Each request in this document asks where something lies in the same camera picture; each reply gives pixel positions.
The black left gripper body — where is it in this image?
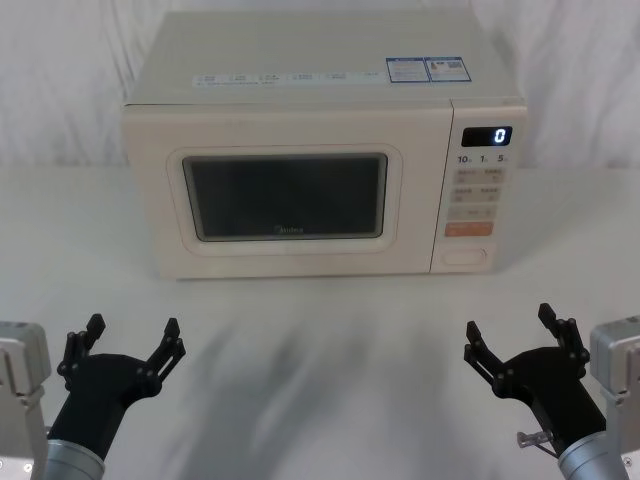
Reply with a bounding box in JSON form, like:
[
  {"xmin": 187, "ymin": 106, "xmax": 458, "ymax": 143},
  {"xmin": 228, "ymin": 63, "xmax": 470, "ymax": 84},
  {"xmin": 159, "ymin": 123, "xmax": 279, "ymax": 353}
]
[{"xmin": 47, "ymin": 352, "xmax": 163, "ymax": 450}]

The white curtain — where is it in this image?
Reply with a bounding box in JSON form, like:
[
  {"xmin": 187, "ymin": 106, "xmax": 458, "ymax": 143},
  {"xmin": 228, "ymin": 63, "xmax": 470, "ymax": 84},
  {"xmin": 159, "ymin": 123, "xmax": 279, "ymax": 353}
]
[{"xmin": 0, "ymin": 0, "xmax": 640, "ymax": 172}]

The cream microwave oven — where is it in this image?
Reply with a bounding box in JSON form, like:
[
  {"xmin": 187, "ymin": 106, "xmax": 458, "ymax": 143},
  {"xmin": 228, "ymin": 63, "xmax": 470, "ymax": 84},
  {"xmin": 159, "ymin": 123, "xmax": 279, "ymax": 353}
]
[{"xmin": 121, "ymin": 10, "xmax": 530, "ymax": 282}]

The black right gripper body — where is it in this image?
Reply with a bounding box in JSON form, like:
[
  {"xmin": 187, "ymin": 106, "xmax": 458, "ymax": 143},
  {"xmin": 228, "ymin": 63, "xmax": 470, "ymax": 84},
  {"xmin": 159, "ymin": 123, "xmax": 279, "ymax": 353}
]
[{"xmin": 492, "ymin": 347, "xmax": 609, "ymax": 450}]

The white table cloth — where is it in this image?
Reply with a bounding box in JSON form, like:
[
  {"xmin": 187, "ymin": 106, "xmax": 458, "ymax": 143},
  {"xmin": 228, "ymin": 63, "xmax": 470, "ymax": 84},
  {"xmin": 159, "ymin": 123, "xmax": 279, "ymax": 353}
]
[{"xmin": 0, "ymin": 163, "xmax": 640, "ymax": 480}]

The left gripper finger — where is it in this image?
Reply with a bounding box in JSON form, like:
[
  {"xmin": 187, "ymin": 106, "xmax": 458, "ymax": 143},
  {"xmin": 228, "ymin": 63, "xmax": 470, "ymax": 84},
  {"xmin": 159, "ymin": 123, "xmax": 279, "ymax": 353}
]
[
  {"xmin": 56, "ymin": 313, "xmax": 108, "ymax": 377},
  {"xmin": 137, "ymin": 317, "xmax": 188, "ymax": 387}
]

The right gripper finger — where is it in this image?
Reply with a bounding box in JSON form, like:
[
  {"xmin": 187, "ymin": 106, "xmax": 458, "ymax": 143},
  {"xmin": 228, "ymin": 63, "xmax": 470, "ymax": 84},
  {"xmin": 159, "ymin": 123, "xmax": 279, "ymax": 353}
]
[
  {"xmin": 537, "ymin": 302, "xmax": 592, "ymax": 372},
  {"xmin": 463, "ymin": 320, "xmax": 512, "ymax": 389}
]

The thin cable with silver plug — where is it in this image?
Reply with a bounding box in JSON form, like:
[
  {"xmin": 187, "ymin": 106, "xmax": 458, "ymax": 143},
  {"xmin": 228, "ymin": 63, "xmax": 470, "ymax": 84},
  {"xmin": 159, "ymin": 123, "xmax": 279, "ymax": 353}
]
[{"xmin": 517, "ymin": 430, "xmax": 564, "ymax": 460}]

